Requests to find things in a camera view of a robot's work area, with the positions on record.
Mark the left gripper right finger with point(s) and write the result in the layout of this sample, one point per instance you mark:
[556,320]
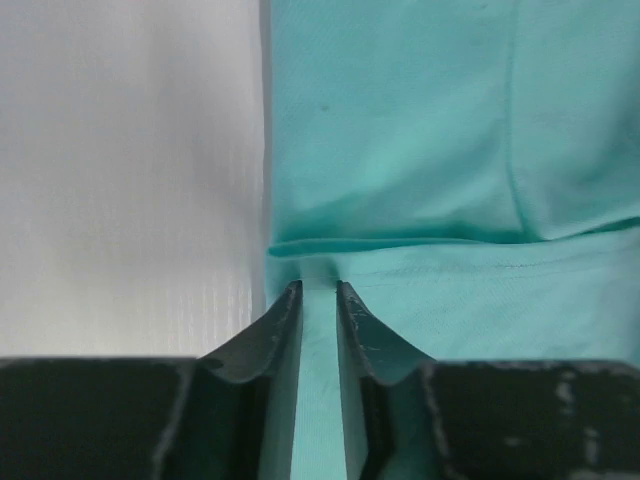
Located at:
[407,415]

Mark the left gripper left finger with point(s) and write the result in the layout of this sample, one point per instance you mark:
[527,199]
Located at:
[227,415]

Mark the teal t shirt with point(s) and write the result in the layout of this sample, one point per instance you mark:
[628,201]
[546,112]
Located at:
[471,168]

